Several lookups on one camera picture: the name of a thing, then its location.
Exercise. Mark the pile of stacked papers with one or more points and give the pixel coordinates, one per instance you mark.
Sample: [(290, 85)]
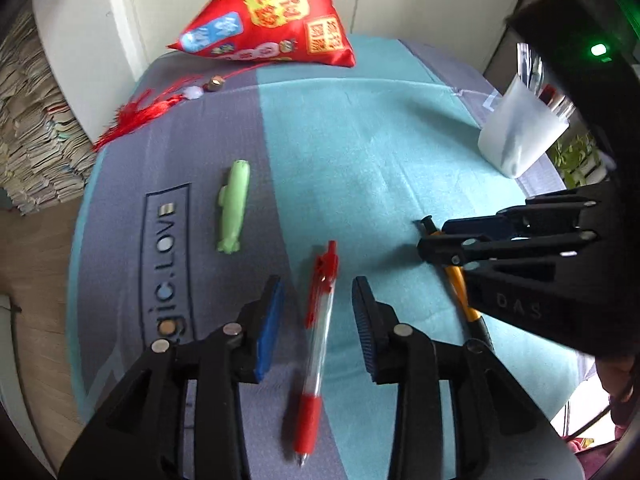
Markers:
[(35, 135)]

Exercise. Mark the person's right hand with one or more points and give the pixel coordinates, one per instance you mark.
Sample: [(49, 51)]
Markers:
[(616, 377)]

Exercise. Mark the frosted plastic cup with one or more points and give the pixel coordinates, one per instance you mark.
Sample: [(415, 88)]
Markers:
[(520, 130)]

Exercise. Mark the red tassel with beads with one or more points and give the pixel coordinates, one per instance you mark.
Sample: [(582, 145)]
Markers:
[(135, 115)]

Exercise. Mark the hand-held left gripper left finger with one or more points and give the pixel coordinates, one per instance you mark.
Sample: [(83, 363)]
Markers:
[(267, 332)]

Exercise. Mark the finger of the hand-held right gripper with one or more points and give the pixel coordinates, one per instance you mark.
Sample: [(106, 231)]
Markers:
[(520, 305), (530, 217)]

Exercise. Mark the green leafy plant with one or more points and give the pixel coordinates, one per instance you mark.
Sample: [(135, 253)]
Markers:
[(575, 160)]

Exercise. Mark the light green fish-shaped eraser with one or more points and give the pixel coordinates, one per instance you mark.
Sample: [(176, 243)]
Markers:
[(234, 200)]

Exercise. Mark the person's pink fleece clothing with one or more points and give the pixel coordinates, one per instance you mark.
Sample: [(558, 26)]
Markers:
[(595, 460)]

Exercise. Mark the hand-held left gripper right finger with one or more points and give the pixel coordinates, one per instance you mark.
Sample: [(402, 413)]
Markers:
[(362, 320)]

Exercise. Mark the yellow and black pen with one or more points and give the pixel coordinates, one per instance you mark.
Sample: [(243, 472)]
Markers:
[(462, 295)]

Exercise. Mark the red pen with clear barrel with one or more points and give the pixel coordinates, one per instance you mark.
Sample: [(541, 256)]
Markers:
[(320, 320)]

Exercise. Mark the red pyramid-shaped pillow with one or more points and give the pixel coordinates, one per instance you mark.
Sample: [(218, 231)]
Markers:
[(280, 10)]

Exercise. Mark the white cabinet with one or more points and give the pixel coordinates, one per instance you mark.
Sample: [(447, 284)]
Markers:
[(100, 35)]

